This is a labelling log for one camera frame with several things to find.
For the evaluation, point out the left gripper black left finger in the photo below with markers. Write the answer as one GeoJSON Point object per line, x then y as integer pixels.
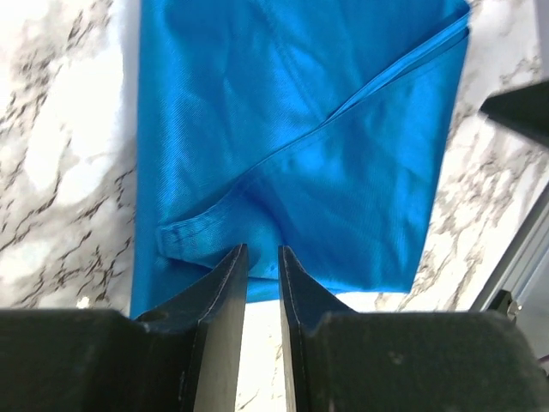
{"type": "Point", "coordinates": [183, 355]}

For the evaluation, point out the aluminium frame rail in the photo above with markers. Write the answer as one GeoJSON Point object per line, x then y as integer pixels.
{"type": "Point", "coordinates": [506, 288]}

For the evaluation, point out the blue cloth napkin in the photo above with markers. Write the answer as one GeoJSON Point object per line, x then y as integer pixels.
{"type": "Point", "coordinates": [320, 125]}

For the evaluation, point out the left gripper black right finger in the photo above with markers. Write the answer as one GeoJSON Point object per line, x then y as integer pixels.
{"type": "Point", "coordinates": [337, 359]}

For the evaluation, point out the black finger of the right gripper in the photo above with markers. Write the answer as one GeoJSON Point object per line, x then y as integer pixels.
{"type": "Point", "coordinates": [523, 110]}

